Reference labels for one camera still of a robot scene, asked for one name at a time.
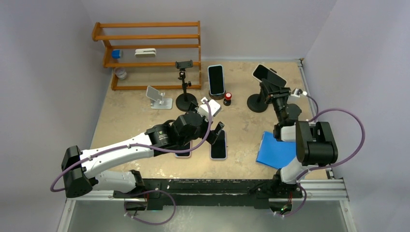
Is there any white case smartphone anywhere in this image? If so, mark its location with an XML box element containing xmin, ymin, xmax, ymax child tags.
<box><xmin>252</xmin><ymin>64</ymin><xmax>282</xmax><ymax>82</ymax></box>

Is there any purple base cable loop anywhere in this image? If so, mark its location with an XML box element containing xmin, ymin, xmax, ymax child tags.
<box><xmin>123</xmin><ymin>188</ymin><xmax>177</xmax><ymax>225</ymax></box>

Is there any blue white small box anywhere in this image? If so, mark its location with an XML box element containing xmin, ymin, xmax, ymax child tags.
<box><xmin>111</xmin><ymin>49</ymin><xmax>123</xmax><ymax>59</ymax></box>

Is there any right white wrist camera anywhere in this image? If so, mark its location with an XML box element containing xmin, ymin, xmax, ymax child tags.
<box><xmin>287</xmin><ymin>88</ymin><xmax>308</xmax><ymax>104</ymax></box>

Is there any lavender case smartphone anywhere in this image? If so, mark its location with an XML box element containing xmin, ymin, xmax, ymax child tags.
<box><xmin>210</xmin><ymin>130</ymin><xmax>227</xmax><ymax>160</ymax></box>

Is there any blue notebook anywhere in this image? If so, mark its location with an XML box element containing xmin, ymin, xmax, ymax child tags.
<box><xmin>256</xmin><ymin>131</ymin><xmax>296</xmax><ymax>169</ymax></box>

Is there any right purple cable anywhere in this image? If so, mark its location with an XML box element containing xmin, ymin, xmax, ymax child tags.
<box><xmin>296</xmin><ymin>91</ymin><xmax>366</xmax><ymax>182</ymax></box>

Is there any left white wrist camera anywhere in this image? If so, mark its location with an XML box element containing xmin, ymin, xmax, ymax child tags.
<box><xmin>197</xmin><ymin>97</ymin><xmax>221</xmax><ymax>120</ymax></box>

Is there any wooden shelf rack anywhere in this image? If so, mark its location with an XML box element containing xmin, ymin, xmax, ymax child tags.
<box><xmin>91</xmin><ymin>21</ymin><xmax>203</xmax><ymax>90</ymax></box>

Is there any clear small jar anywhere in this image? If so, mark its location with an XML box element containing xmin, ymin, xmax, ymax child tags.
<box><xmin>113</xmin><ymin>67</ymin><xmax>127</xmax><ymax>80</ymax></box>

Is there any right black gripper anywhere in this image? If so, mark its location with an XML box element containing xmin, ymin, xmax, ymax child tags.
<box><xmin>259</xmin><ymin>79</ymin><xmax>291</xmax><ymax>124</ymax></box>

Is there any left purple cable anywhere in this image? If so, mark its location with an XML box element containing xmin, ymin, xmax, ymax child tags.
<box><xmin>50</xmin><ymin>101</ymin><xmax>213</xmax><ymax>193</ymax></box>

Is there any silver folding phone stand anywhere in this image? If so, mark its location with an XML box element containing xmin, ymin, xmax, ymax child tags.
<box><xmin>146</xmin><ymin>86</ymin><xmax>173</xmax><ymax>110</ymax></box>

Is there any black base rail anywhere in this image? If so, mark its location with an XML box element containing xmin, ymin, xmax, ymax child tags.
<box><xmin>113</xmin><ymin>177</ymin><xmax>303</xmax><ymax>210</ymax></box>

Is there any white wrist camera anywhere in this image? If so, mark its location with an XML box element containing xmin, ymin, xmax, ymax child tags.
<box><xmin>197</xmin><ymin>97</ymin><xmax>221</xmax><ymax>120</ymax></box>
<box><xmin>287</xmin><ymin>88</ymin><xmax>308</xmax><ymax>104</ymax></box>

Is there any pink case smartphone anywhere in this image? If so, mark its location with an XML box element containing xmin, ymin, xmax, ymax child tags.
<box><xmin>175</xmin><ymin>142</ymin><xmax>192</xmax><ymax>158</ymax></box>

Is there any white eraser block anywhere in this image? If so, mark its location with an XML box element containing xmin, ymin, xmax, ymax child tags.
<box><xmin>134</xmin><ymin>48</ymin><xmax>157</xmax><ymax>58</ymax></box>

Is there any light blue case smartphone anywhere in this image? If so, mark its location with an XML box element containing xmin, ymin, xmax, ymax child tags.
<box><xmin>207</xmin><ymin>64</ymin><xmax>225</xmax><ymax>95</ymax></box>

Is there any black phone stand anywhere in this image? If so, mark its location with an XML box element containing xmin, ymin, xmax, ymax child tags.
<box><xmin>247</xmin><ymin>83</ymin><xmax>268</xmax><ymax>113</ymax></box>
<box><xmin>175</xmin><ymin>60</ymin><xmax>198</xmax><ymax>112</ymax></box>

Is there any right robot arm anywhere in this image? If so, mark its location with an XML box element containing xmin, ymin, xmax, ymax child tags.
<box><xmin>260</xmin><ymin>79</ymin><xmax>338</xmax><ymax>197</ymax></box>

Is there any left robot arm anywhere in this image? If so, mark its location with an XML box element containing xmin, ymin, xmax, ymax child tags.
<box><xmin>50</xmin><ymin>108</ymin><xmax>224</xmax><ymax>198</ymax></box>

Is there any round brown phone dock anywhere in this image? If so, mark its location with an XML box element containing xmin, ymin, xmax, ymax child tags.
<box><xmin>208</xmin><ymin>92</ymin><xmax>225</xmax><ymax>101</ymax></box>

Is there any red cap black stamp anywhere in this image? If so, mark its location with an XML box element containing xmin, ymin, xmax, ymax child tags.
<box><xmin>223</xmin><ymin>92</ymin><xmax>232</xmax><ymax>106</ymax></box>

